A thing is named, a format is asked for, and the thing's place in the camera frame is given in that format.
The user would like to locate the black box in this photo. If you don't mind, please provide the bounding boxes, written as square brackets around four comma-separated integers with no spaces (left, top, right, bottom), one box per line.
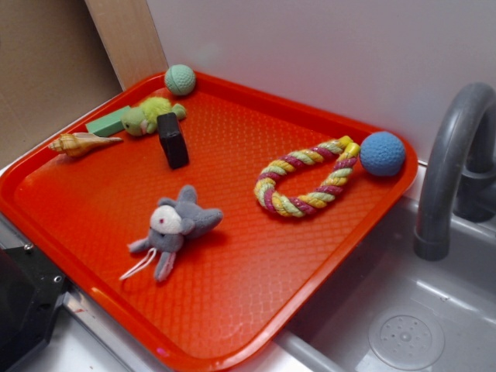
[157,112,189,170]

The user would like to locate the grey toy faucet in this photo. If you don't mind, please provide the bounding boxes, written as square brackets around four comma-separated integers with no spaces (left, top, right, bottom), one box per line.
[414,82,495,261]

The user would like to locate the tan spiral seashell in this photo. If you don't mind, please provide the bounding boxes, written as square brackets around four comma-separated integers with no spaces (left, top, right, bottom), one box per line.
[48,133,123,157]

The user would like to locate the green plush turtle toy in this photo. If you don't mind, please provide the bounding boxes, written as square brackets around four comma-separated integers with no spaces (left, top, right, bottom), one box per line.
[121,97,187,137]

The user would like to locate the grey plush mouse toy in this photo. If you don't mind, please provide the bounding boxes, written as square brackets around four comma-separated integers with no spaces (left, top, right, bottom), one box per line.
[119,185,223,282]

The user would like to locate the wooden board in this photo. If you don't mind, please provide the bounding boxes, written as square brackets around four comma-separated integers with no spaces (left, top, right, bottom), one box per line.
[85,0,168,90]

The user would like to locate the green textured ball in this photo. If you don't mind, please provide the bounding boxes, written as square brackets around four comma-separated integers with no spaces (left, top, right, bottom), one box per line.
[164,64,196,96]

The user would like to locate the grey toy sink basin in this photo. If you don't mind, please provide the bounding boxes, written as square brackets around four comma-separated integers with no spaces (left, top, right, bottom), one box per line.
[276,198,495,371]

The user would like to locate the red plastic tray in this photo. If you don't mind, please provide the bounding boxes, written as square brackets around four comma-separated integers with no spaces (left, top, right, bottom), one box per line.
[1,74,418,371]

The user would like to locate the blue textured ball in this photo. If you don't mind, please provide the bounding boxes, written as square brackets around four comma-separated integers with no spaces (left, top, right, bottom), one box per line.
[360,132,406,177]

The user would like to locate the multicolour rope ring toy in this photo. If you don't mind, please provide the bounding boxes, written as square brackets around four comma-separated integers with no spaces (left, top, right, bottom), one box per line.
[253,136,360,218]

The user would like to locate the green rectangular block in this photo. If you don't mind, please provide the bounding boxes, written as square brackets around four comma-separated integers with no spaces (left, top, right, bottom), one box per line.
[85,105,131,137]

